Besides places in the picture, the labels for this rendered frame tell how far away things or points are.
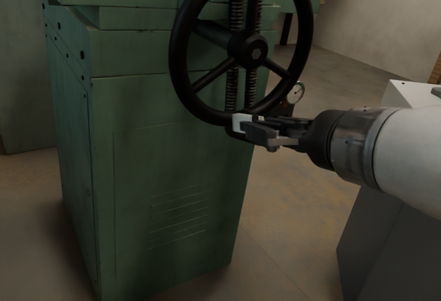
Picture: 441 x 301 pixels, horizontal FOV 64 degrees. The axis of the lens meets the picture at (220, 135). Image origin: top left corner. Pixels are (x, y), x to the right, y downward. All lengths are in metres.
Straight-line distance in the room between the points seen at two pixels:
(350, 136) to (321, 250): 1.09
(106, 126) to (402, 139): 0.57
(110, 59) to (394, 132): 0.52
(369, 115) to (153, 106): 0.50
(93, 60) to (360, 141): 0.50
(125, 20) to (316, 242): 1.10
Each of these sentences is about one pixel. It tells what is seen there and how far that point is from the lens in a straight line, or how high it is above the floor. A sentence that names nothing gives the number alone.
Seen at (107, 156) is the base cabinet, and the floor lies 0.53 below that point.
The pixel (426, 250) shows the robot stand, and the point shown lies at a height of 0.34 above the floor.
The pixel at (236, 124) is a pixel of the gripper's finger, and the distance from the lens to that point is 0.59.
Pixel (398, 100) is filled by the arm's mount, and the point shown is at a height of 0.66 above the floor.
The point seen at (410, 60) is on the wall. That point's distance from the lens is 4.17.
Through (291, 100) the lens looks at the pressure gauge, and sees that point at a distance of 0.91.
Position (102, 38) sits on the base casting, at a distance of 0.69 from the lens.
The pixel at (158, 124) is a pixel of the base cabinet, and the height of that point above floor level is 0.59.
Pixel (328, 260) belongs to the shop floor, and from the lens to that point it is 1.42.
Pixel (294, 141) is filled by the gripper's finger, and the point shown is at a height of 0.76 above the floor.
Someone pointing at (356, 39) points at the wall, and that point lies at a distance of 4.49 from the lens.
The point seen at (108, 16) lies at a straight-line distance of 0.68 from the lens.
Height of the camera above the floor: 0.96
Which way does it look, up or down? 28 degrees down
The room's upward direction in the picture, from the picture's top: 8 degrees clockwise
